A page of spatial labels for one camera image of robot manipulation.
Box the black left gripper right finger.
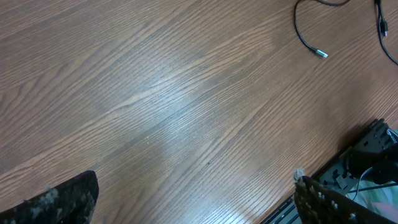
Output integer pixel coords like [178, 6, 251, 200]
[293, 168, 393, 224]

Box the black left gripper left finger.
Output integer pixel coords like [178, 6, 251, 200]
[1, 170, 99, 224]

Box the black cable bundle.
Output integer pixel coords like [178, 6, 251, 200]
[293, 0, 352, 59]

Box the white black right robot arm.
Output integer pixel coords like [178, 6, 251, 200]
[348, 144, 397, 185]

